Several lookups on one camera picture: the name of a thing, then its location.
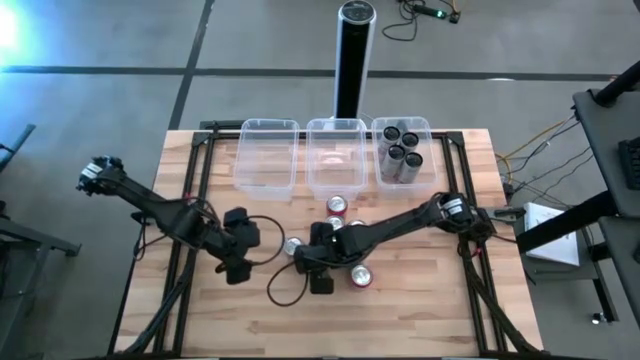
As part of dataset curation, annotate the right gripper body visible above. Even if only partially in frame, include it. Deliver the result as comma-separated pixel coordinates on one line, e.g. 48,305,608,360
293,224,369,275

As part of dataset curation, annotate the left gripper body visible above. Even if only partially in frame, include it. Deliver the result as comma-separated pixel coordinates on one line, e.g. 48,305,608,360
202,224,251,269

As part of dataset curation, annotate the red strawberry soda can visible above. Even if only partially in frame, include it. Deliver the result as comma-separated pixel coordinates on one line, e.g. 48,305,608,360
326,193,350,217
349,263,375,290

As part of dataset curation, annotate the clear plastic bin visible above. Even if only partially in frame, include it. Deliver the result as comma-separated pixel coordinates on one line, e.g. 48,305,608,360
370,115,440,199
233,117,300,202
305,117,369,202

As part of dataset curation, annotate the black table clamp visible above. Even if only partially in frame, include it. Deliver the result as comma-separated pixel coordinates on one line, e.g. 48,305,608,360
493,206,527,221
130,210,164,225

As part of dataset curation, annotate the black and white tower fan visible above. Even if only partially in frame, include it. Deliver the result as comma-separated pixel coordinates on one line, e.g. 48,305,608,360
333,0,378,121

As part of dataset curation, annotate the grey metal stand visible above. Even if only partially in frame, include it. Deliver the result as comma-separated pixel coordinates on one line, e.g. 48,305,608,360
0,123,82,360

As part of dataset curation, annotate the white paper sheet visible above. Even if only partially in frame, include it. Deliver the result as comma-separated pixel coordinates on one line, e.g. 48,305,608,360
522,201,582,267

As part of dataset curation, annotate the black square beam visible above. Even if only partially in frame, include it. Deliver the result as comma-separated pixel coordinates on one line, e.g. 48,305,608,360
514,189,619,255

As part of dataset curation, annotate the black power strip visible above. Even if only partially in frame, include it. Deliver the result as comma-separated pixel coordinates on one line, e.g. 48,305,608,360
410,3,449,20

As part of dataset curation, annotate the grey desk top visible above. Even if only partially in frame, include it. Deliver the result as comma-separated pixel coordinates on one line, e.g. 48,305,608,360
597,214,640,331
572,88,640,217

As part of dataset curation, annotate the black keyboard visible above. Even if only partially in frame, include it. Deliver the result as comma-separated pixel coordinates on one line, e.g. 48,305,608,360
618,137,640,191

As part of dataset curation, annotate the black round pole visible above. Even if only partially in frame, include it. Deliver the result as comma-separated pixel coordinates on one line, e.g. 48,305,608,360
593,59,640,107

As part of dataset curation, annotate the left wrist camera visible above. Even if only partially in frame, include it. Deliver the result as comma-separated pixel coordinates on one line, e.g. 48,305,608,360
222,206,250,226

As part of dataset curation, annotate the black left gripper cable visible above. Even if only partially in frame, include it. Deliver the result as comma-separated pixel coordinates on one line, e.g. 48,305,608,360
247,214,286,267

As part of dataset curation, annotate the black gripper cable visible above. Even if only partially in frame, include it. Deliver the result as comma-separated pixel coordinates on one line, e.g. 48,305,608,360
266,259,314,308
247,214,286,267

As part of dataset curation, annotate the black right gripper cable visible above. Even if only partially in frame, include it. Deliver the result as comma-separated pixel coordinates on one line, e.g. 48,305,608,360
266,259,314,308

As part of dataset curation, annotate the black aluminium table frame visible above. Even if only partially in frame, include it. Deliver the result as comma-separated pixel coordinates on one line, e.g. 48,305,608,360
107,118,551,360

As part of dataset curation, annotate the black floor cable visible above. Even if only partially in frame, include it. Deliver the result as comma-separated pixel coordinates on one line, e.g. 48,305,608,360
382,0,420,43

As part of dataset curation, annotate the yellow cable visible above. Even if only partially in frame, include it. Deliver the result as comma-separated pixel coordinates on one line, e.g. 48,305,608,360
494,115,576,164

